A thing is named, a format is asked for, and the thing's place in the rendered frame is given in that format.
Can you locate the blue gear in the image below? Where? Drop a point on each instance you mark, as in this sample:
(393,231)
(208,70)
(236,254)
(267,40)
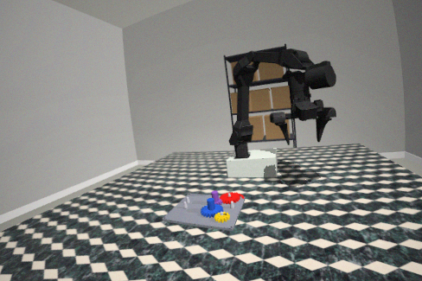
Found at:
(211,209)

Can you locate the yellow gear with black stripe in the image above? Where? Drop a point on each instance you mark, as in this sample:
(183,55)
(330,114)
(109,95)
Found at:
(221,218)

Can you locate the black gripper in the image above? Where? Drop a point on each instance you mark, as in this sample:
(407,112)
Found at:
(278,118)

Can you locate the red gear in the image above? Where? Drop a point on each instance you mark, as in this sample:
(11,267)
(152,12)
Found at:
(234,197)

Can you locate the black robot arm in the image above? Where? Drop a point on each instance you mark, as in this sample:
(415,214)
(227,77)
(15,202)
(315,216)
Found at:
(315,76)

